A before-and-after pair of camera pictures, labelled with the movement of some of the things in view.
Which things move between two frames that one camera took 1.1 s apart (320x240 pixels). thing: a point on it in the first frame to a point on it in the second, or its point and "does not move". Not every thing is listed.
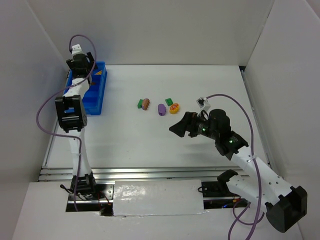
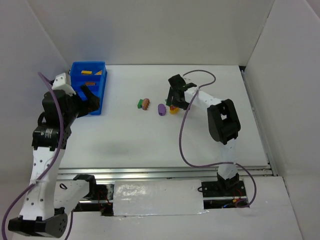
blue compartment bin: [93, 98] does not move
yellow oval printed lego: [174, 108] does not move
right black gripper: [191, 125] to [175, 93]
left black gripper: [81, 63] to [83, 105]
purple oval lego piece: [161, 109] does not move
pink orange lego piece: [145, 103] does not move
